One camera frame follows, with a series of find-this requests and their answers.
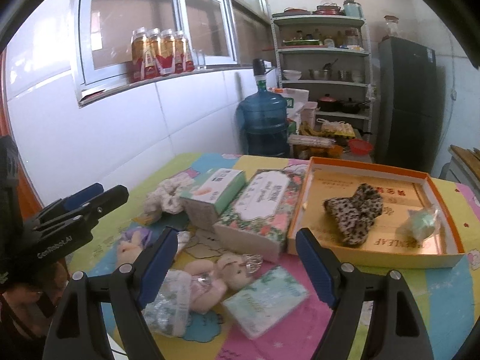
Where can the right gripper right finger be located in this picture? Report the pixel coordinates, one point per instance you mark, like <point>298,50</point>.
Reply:
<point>396,329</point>

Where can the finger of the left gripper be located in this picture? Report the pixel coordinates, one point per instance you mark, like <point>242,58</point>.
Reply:
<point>72,202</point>
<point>96,208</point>

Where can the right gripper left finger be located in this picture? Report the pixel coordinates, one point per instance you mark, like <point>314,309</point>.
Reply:
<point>78,330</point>

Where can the small purple plush bunny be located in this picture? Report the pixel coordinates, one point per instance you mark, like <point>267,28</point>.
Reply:
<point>132,243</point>

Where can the white floral scrunchie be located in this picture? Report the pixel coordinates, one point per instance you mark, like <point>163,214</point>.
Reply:
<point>166,196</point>

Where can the pink plush bear with crown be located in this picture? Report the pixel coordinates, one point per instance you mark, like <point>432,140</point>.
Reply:
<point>196,289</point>

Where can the green sponge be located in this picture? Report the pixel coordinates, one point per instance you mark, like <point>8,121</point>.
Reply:
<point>421,225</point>

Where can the leopard print scrunchie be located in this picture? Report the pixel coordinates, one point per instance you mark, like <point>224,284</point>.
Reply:
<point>355,215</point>

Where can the green flower tissue pack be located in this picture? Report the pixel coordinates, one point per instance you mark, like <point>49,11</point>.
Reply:
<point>262,304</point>

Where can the person's left hand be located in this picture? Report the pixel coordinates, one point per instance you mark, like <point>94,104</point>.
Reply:
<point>22,300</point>

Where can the green white tissue box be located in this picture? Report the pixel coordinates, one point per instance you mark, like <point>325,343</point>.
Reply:
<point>210,194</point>

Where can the orange cardboard box tray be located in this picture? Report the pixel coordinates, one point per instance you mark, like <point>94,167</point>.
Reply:
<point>401,189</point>

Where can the pack of orange drink bottles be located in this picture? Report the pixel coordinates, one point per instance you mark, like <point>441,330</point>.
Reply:
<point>160,53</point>

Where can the wooden side table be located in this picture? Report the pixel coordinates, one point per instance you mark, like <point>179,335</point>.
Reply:
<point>462,168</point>

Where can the floral tissue pack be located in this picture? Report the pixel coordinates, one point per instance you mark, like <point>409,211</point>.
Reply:
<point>258,219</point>

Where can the red plastic basin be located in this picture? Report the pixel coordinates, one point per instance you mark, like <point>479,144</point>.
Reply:
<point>360,147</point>

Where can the blue water jug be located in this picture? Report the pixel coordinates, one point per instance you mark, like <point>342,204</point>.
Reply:
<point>262,118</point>

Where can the dark refrigerator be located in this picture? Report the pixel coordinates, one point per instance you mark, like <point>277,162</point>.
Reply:
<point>410,112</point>

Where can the white metal shelf rack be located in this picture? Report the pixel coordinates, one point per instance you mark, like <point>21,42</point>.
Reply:
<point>331,57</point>

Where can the window frame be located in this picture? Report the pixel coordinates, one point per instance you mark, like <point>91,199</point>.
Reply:
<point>126,41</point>

